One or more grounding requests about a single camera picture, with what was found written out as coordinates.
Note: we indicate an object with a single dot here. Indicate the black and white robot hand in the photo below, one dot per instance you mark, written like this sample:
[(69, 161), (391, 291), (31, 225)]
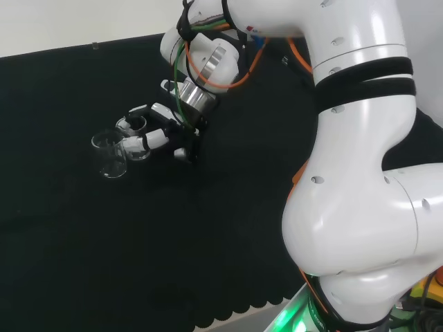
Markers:
[(161, 112)]

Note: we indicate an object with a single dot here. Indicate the clear glass beaker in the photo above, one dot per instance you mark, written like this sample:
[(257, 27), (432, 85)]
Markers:
[(109, 162), (141, 156)]

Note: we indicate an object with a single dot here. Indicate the black bench cloth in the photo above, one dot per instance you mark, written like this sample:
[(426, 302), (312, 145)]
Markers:
[(69, 224)]

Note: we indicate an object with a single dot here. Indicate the yellow stop button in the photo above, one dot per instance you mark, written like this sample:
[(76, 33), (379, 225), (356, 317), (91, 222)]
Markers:
[(424, 287)]

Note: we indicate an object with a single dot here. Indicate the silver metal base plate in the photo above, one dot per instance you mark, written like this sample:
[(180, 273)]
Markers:
[(290, 320)]

